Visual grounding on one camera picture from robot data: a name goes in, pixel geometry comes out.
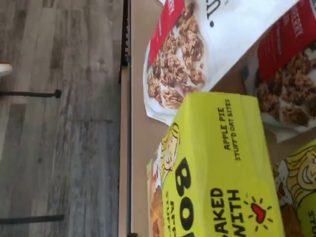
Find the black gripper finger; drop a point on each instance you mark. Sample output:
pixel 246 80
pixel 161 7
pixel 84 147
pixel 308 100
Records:
pixel 133 235

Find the yellow oat bites box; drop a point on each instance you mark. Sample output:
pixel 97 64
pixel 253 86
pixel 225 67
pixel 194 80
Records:
pixel 217 160

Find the cardboard box container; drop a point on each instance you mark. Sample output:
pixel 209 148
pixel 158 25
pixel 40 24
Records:
pixel 138 148

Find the black stand leg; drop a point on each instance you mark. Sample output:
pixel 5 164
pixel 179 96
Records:
pixel 29 93
pixel 29 218

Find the red label granola bag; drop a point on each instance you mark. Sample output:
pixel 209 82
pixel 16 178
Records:
pixel 284 81
pixel 177 61

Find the black metal shelving rack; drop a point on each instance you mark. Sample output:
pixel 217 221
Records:
pixel 124 49

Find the white rounded object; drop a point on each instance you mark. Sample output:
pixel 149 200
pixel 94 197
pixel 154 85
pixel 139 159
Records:
pixel 5 68

